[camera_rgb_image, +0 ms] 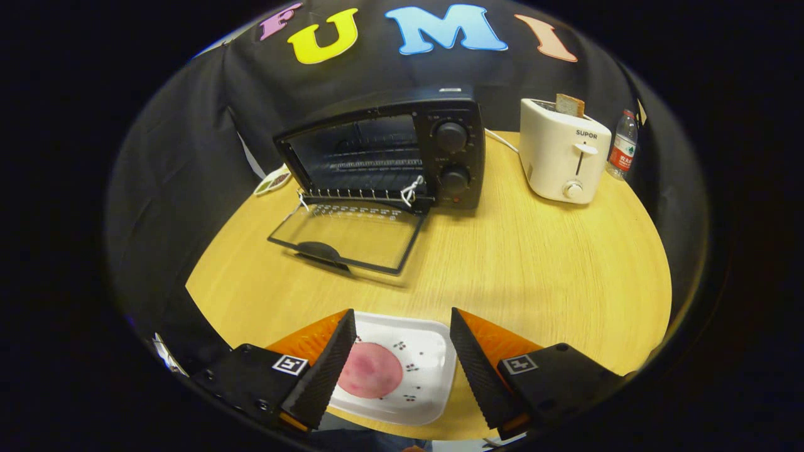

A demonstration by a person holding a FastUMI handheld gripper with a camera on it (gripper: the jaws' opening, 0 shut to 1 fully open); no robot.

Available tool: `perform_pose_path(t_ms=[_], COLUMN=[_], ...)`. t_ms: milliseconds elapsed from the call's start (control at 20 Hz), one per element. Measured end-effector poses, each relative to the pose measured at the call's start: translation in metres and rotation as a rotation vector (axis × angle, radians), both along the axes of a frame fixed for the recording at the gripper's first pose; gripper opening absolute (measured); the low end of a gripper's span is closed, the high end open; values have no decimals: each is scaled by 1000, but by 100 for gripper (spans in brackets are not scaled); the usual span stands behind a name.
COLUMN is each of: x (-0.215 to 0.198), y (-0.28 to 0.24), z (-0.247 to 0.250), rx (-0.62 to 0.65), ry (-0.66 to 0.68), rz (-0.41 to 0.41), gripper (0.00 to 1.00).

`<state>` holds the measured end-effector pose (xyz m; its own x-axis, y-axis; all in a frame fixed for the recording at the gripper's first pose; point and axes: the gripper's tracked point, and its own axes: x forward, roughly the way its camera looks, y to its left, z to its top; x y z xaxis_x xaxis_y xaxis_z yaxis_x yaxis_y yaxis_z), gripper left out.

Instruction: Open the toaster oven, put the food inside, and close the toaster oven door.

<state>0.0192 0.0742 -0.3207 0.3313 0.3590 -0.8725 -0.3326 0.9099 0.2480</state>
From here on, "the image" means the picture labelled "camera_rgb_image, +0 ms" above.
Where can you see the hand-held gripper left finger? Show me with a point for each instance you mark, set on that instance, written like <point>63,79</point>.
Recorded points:
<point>323,376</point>

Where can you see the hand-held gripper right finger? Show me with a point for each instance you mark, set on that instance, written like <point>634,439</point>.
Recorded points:
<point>480,376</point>

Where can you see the pink ham slice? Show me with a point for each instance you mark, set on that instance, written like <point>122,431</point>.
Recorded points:
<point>374,370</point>

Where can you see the white rectangular food tray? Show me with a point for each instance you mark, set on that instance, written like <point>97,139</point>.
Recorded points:
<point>427,376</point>

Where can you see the black toaster oven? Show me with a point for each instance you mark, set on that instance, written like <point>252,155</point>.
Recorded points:
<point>452,163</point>

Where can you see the white pop-up toaster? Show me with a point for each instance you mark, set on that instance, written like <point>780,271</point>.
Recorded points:
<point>553,157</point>

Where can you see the white divided condiment dish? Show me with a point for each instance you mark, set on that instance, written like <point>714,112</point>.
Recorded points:
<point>273,181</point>

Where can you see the clear water bottle red label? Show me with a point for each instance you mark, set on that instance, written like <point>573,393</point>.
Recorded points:
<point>622,150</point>

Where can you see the brown bread slice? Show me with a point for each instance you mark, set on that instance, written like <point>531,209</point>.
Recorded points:
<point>570,105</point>

